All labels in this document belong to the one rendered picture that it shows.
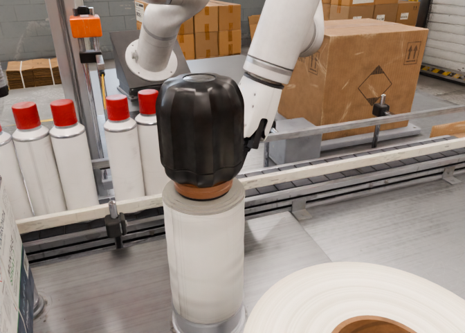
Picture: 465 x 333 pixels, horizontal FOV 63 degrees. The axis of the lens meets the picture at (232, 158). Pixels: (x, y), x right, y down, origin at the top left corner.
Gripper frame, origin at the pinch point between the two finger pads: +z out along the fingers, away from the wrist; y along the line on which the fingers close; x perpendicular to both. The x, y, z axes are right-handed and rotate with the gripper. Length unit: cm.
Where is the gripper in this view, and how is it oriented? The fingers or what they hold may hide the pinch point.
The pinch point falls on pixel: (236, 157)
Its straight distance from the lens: 72.2
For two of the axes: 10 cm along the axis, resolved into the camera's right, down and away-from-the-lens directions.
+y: 3.5, 4.2, -8.4
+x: 8.8, 1.6, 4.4
